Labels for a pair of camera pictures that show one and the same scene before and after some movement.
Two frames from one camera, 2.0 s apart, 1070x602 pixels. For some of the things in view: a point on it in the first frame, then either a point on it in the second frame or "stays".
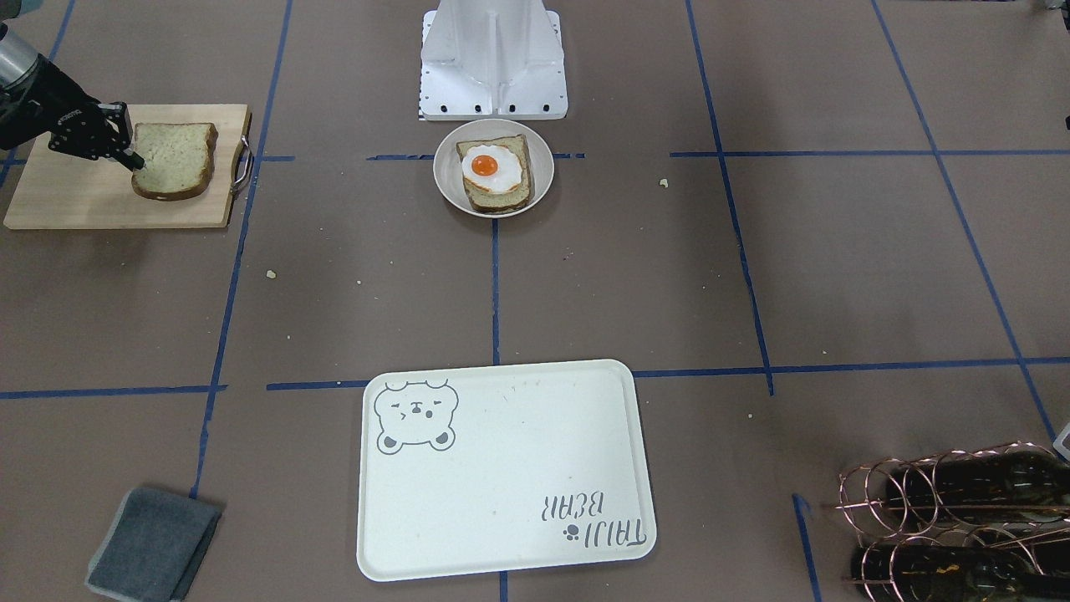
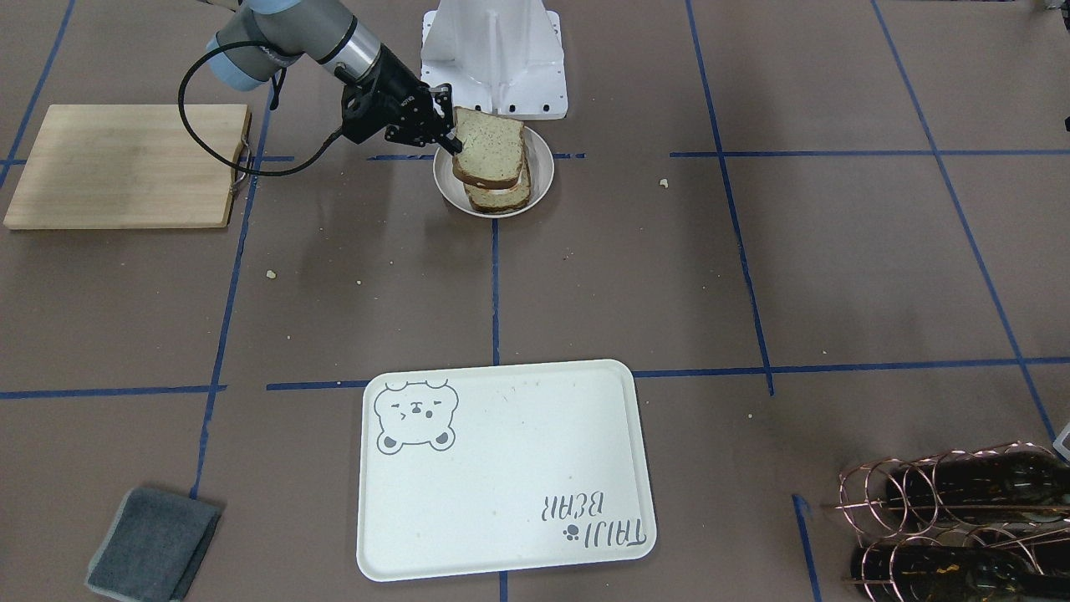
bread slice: (483, 201) stays
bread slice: (180, 159) -> (490, 155)
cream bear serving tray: (491, 469) stays
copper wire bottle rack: (982, 524) stays
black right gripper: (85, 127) -> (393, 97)
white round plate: (448, 168) stays
